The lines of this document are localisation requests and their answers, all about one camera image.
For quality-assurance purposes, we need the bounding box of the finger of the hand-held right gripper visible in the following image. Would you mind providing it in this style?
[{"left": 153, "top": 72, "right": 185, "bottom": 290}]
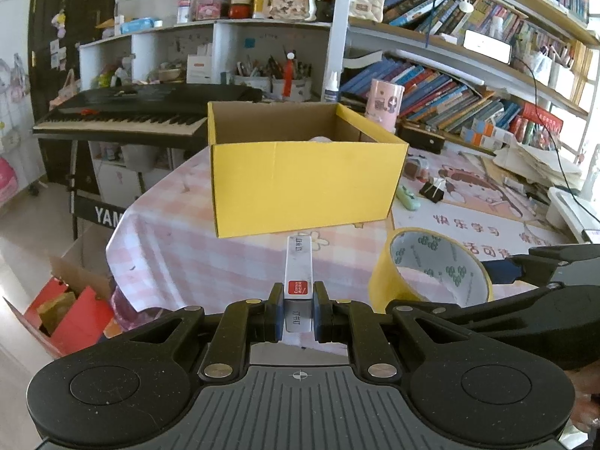
[
  {"left": 385, "top": 283, "right": 566, "bottom": 333},
  {"left": 485, "top": 243, "right": 600, "bottom": 287}
]

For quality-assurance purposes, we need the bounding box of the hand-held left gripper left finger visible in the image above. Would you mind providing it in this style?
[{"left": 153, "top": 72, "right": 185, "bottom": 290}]
[{"left": 124, "top": 281, "right": 287, "bottom": 382}]

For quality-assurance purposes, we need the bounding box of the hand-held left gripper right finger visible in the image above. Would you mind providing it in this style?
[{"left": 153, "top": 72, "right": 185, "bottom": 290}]
[{"left": 313, "top": 281, "right": 474, "bottom": 380}]

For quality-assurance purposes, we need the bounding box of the white long box red label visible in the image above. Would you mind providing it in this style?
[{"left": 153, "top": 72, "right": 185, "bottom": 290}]
[{"left": 280, "top": 234, "right": 314, "bottom": 345}]

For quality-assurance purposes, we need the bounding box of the yellow tape roll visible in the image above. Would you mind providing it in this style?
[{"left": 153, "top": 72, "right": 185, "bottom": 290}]
[{"left": 368, "top": 227, "right": 494, "bottom": 310}]

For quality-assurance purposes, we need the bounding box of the yellow cardboard box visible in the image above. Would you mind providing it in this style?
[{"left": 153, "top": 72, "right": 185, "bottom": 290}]
[{"left": 207, "top": 100, "right": 410, "bottom": 240}]

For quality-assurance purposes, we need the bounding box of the pink checked cloth desktop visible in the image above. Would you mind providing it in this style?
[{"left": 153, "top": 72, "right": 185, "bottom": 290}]
[{"left": 105, "top": 143, "right": 600, "bottom": 352}]

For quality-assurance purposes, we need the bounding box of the person's right hand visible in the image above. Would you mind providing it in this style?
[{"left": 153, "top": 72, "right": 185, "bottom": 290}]
[{"left": 567, "top": 368, "right": 600, "bottom": 434}]

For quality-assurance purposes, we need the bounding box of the stack of loose papers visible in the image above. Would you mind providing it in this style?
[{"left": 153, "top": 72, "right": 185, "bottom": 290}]
[{"left": 492, "top": 143, "right": 584, "bottom": 193}]

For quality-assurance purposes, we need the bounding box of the black binder clip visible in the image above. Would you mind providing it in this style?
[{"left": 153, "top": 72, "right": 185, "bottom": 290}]
[{"left": 418, "top": 178, "right": 446, "bottom": 204}]

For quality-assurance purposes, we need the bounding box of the orange blue white box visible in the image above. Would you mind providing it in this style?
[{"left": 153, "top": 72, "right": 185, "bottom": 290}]
[
  {"left": 471, "top": 119, "right": 514, "bottom": 141},
  {"left": 460, "top": 129, "right": 498, "bottom": 151}
]

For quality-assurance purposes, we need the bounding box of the green correction tape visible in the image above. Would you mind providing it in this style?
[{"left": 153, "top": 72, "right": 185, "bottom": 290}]
[{"left": 396, "top": 185, "right": 419, "bottom": 211}]

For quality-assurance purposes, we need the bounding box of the red boxed book set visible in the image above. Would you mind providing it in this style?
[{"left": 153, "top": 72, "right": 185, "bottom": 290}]
[{"left": 508, "top": 103, "right": 563, "bottom": 151}]

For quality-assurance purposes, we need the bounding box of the black box with brown lid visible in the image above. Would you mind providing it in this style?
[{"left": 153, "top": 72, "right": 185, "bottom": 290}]
[{"left": 396, "top": 121, "right": 446, "bottom": 155}]

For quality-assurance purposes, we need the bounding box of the white tall pen holder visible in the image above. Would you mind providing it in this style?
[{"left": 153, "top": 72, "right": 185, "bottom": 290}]
[{"left": 548, "top": 58, "right": 576, "bottom": 89}]

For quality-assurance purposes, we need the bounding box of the long row of leaning books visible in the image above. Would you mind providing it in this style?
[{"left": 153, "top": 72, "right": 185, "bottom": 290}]
[{"left": 340, "top": 54, "right": 523, "bottom": 134}]

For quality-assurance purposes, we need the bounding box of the red cardboard box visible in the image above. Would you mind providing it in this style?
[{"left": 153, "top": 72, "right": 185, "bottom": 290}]
[{"left": 2, "top": 255, "right": 118, "bottom": 359}]

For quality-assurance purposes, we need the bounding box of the black keyboard stand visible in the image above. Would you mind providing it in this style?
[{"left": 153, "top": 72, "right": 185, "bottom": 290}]
[{"left": 66, "top": 141, "right": 146, "bottom": 240}]

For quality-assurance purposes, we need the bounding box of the pink cartoon cylinder canister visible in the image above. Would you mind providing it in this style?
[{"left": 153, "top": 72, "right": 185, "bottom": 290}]
[{"left": 366, "top": 79, "right": 405, "bottom": 134}]

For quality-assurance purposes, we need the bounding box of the smartphone with white screen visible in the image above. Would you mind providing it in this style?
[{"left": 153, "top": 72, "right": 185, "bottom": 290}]
[{"left": 463, "top": 29, "right": 513, "bottom": 64}]

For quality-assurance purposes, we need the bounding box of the white container of pens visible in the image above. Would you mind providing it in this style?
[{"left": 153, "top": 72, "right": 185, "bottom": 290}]
[{"left": 233, "top": 56, "right": 314, "bottom": 101}]

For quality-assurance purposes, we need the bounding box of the red bottle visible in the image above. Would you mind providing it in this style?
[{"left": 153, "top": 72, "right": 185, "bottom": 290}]
[{"left": 281, "top": 51, "right": 298, "bottom": 99}]

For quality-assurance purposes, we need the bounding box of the black electronic keyboard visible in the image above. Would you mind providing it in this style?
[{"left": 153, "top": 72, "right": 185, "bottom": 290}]
[{"left": 32, "top": 85, "right": 263, "bottom": 141}]

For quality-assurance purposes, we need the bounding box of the white red carton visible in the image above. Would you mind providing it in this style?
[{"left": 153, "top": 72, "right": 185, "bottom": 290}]
[{"left": 186, "top": 54, "right": 214, "bottom": 84}]

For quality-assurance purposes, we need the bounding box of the white low shelf unit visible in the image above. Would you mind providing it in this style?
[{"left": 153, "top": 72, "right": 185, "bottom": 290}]
[{"left": 79, "top": 19, "right": 333, "bottom": 104}]

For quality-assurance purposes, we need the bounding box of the white bookshelf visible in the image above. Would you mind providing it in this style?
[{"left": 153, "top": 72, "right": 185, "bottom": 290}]
[{"left": 323, "top": 0, "right": 600, "bottom": 151}]

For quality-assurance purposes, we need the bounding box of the row of upright books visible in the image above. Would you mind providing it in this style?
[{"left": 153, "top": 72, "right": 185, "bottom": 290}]
[{"left": 381, "top": 0, "right": 570, "bottom": 64}]

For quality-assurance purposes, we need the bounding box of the pink round bag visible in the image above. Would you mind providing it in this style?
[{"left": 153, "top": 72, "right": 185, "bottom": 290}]
[{"left": 0, "top": 157, "right": 18, "bottom": 204}]

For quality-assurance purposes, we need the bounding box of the pink tote bag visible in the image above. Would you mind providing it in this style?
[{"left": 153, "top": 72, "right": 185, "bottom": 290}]
[{"left": 49, "top": 69, "right": 80, "bottom": 110}]

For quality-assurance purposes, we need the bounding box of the pink gift box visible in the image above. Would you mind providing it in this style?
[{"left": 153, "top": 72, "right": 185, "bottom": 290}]
[{"left": 196, "top": 0, "right": 226, "bottom": 22}]

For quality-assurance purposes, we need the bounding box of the blue tissue pack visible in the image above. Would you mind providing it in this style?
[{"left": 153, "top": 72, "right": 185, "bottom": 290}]
[{"left": 119, "top": 17, "right": 158, "bottom": 35}]

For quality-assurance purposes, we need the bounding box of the dark brown door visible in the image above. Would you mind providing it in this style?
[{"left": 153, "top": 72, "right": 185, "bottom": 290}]
[{"left": 27, "top": 0, "right": 120, "bottom": 188}]

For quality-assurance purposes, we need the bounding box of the black cable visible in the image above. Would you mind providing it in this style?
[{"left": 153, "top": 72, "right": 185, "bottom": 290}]
[{"left": 516, "top": 58, "right": 600, "bottom": 226}]

